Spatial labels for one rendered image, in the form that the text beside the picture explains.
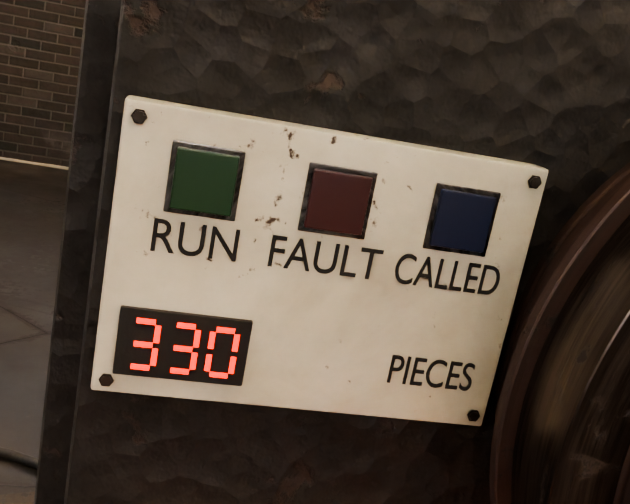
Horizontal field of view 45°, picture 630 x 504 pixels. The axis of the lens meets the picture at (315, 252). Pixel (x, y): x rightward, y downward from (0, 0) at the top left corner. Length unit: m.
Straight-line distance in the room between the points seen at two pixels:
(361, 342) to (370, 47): 0.18
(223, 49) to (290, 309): 0.16
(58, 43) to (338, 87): 6.05
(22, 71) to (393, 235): 6.14
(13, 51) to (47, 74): 0.30
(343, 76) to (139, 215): 0.15
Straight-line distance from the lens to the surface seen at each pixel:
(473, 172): 0.48
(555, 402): 0.43
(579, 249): 0.44
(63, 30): 6.48
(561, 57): 0.52
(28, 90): 6.55
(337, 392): 0.50
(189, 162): 0.44
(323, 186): 0.45
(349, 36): 0.47
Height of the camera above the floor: 1.28
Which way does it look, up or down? 14 degrees down
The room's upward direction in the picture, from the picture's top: 11 degrees clockwise
